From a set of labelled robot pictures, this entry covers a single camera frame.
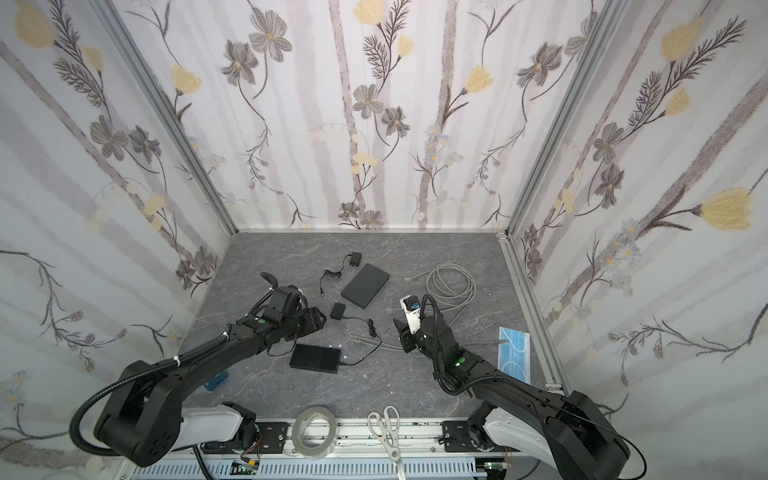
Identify white slotted cable duct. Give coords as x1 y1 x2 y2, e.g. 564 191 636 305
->
129 457 487 479

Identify white handled scissors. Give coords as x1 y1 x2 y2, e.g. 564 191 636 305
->
367 405 406 480

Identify small black adapter with cable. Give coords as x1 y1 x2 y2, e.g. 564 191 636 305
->
318 252 362 296

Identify blue face mask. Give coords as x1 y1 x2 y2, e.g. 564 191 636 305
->
498 327 532 383

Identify dark grey flat switch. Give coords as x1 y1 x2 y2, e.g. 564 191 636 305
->
341 264 390 309

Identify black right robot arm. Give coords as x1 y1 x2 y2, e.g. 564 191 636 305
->
394 294 637 479

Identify clear tape roll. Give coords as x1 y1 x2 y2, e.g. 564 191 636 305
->
291 406 337 460

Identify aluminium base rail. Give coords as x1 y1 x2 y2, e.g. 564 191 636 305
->
116 416 610 460

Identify small blue object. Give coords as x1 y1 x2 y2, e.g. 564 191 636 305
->
204 371 229 392

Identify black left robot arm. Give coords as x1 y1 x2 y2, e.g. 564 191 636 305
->
68 272 327 467

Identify coiled grey ethernet cable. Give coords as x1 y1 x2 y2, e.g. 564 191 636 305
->
405 262 478 313

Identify black ribbed network switch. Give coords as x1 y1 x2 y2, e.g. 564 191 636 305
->
289 344 342 374

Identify black power adapter with cable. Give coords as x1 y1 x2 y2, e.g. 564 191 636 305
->
330 302 383 366

